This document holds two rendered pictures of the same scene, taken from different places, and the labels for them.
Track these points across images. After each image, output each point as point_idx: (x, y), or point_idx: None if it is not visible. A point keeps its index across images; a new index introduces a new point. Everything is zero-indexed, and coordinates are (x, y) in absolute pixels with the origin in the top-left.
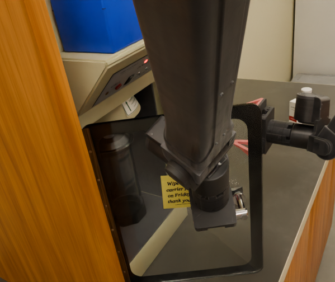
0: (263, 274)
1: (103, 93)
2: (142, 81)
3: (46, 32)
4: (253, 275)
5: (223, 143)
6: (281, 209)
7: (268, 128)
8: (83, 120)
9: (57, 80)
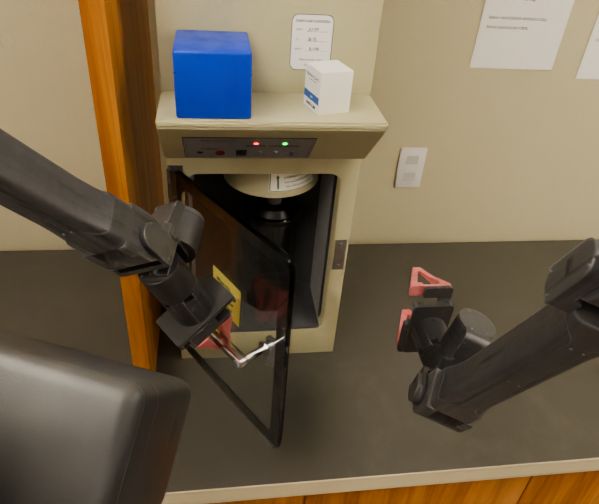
0: (294, 462)
1: (190, 150)
2: (302, 165)
3: (102, 72)
4: (286, 453)
5: (97, 244)
6: (417, 441)
7: (418, 323)
8: (188, 165)
9: (106, 115)
